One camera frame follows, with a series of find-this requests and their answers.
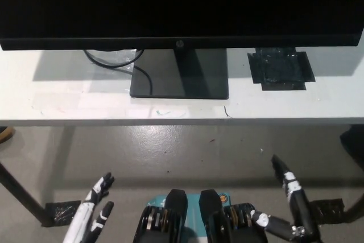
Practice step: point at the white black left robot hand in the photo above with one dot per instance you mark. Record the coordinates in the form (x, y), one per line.
(82, 220)

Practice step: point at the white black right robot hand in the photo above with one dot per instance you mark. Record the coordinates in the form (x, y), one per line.
(298, 211)

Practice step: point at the black HP monitor screen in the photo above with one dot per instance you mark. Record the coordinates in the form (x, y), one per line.
(182, 6)

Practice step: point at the black glossy monitor stand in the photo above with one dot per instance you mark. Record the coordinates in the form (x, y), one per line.
(199, 80)

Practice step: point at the black tape patch on floor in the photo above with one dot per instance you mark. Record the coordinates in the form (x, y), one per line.
(62, 213)
(330, 210)

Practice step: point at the black metal table leg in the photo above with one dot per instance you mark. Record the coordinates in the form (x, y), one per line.
(22, 194)
(355, 207)

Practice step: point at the black bulky object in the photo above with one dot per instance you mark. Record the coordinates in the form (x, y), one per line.
(354, 146)

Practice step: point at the brown round object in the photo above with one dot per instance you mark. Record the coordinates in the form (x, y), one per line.
(5, 135)

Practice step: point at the black tape patch on table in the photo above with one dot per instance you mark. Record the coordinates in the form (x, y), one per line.
(280, 69)

